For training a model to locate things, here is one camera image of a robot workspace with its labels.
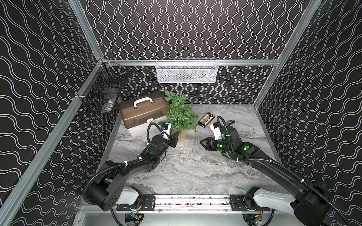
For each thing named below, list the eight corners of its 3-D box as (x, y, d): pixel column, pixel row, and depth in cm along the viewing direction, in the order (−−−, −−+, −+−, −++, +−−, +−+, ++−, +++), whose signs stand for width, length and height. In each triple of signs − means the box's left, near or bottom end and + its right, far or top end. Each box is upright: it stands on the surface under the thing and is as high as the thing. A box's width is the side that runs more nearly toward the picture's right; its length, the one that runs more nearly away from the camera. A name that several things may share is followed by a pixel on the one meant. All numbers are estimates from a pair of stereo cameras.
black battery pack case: (197, 123, 110) (198, 121, 108) (207, 113, 117) (208, 111, 115) (205, 128, 107) (205, 126, 106) (214, 117, 114) (215, 115, 112)
